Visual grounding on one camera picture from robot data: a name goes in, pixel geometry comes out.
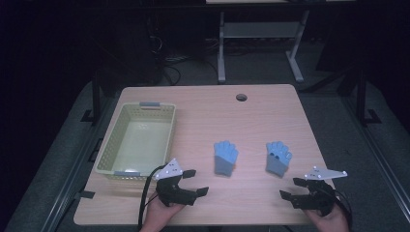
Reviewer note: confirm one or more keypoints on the person's left hand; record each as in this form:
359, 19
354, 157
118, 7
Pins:
158, 216

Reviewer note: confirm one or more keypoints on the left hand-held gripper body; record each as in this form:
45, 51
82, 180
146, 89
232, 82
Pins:
172, 190

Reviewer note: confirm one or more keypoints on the person's right hand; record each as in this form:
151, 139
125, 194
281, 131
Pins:
328, 222

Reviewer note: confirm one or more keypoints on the blue glove with dark spots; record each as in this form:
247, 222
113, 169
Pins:
278, 161

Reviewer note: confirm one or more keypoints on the black table edge clip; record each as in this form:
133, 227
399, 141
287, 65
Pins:
84, 194

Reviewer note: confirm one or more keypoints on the aluminium rail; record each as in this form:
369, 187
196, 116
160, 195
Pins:
75, 167
380, 154

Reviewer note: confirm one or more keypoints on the black metal stand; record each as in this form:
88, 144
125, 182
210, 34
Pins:
96, 96
362, 96

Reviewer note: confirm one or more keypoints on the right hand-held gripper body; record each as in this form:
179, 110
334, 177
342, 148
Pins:
319, 196

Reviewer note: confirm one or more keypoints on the pale yellow perforated plastic basket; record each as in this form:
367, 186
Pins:
138, 141

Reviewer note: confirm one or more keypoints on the dark round table grommet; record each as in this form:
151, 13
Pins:
241, 97

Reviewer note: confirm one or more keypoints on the plain blue knit glove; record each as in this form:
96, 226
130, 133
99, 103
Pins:
225, 158

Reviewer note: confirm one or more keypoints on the grey metal desk frame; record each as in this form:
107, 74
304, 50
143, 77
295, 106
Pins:
257, 30

